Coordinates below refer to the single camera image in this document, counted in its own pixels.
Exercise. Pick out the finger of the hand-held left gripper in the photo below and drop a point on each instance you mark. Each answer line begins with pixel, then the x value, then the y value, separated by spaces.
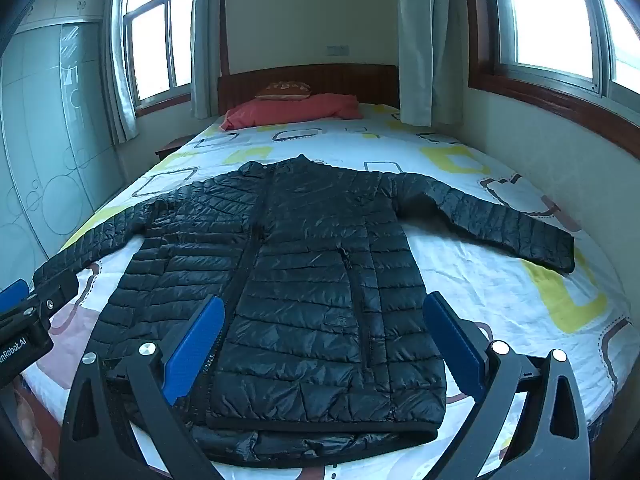
pixel 57 292
pixel 12 295

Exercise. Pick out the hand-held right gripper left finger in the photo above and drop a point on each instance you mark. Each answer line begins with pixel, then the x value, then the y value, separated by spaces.
pixel 196 344

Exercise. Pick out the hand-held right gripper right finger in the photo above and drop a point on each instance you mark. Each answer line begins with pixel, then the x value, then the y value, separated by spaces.
pixel 454 344

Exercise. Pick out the black puffer jacket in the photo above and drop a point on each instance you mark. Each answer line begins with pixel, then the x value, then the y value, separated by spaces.
pixel 310 270

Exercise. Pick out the bed with printed sheet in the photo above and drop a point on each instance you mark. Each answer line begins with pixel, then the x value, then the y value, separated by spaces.
pixel 475 270

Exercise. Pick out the pale green wardrobe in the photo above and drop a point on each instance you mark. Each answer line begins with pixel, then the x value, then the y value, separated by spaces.
pixel 50 135

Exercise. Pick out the brown wooden nightstand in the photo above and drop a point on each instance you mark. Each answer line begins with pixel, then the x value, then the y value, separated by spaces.
pixel 172 147

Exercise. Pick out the pale curtain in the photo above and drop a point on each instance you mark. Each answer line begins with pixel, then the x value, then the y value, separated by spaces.
pixel 430 40
pixel 122 60
pixel 210 35

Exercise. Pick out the red quilt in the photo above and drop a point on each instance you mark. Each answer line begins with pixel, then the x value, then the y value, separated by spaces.
pixel 290 107

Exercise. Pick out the small sliding window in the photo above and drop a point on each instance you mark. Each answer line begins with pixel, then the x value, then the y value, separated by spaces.
pixel 155 45

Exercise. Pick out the orange patterned pillow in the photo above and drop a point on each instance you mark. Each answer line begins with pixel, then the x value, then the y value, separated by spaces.
pixel 282 89

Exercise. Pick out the brown wooden headboard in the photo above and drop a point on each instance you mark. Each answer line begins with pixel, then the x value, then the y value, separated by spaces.
pixel 325 80

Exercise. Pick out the large brown-framed window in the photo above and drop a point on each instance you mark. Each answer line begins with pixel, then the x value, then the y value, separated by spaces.
pixel 550 15

